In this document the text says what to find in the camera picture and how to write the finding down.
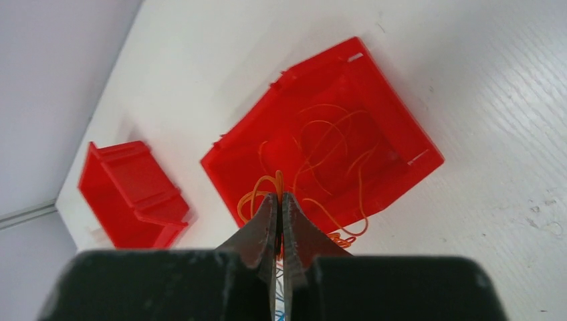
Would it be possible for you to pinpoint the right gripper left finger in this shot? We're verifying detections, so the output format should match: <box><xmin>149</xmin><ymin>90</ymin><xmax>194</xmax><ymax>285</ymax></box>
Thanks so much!
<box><xmin>217</xmin><ymin>193</ymin><xmax>278</xmax><ymax>320</ymax></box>

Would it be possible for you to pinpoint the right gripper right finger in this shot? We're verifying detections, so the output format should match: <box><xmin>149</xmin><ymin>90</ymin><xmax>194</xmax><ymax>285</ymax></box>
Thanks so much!
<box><xmin>281</xmin><ymin>192</ymin><xmax>352</xmax><ymax>320</ymax></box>

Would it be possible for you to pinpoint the orange wire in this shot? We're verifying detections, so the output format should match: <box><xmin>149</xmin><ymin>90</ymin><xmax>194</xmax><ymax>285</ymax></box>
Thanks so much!
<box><xmin>257</xmin><ymin>103</ymin><xmax>380</xmax><ymax>238</ymax></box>
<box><xmin>237</xmin><ymin>170</ymin><xmax>358</xmax><ymax>260</ymax></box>

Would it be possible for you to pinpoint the red bin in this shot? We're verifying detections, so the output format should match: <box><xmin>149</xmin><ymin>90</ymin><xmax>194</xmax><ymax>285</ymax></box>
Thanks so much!
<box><xmin>78</xmin><ymin>140</ymin><xmax>189</xmax><ymax>249</ymax></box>
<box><xmin>201</xmin><ymin>37</ymin><xmax>444</xmax><ymax>247</ymax></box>

